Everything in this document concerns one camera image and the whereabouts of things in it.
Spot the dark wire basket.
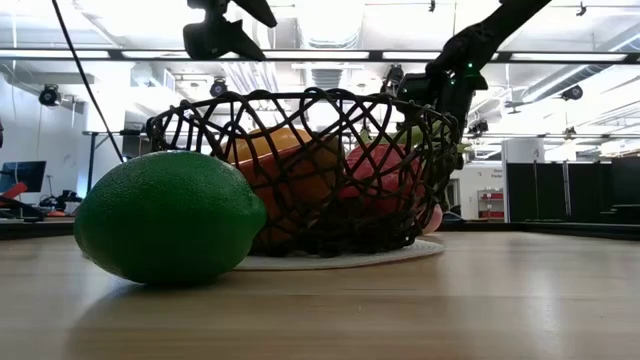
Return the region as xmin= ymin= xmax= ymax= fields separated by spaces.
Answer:
xmin=146 ymin=87 xmax=464 ymax=259

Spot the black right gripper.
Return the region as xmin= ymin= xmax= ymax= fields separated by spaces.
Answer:
xmin=397 ymin=59 xmax=490 ymax=127

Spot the orange fruit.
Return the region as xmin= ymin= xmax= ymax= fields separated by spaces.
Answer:
xmin=221 ymin=126 xmax=347 ymax=252

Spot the thin black hanging cable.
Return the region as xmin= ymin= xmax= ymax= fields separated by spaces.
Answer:
xmin=51 ymin=0 xmax=125 ymax=164

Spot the green lime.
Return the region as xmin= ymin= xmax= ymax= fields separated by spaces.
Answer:
xmin=73 ymin=149 xmax=269 ymax=287

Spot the black computer monitor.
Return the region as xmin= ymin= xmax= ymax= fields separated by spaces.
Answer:
xmin=0 ymin=160 xmax=48 ymax=194

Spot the white cabinet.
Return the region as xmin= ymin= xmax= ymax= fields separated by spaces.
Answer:
xmin=500 ymin=137 xmax=547 ymax=164

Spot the red storage shelf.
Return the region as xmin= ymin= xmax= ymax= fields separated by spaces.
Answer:
xmin=476 ymin=188 xmax=506 ymax=221

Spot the black room partition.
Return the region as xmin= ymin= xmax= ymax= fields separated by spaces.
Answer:
xmin=504 ymin=156 xmax=640 ymax=225

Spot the red onion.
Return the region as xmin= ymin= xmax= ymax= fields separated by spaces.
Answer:
xmin=421 ymin=203 xmax=445 ymax=236

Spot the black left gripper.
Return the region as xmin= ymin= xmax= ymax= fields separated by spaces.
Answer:
xmin=181 ymin=0 xmax=279 ymax=63

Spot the white round plate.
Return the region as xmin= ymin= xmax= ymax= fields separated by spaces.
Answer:
xmin=233 ymin=236 xmax=446 ymax=273

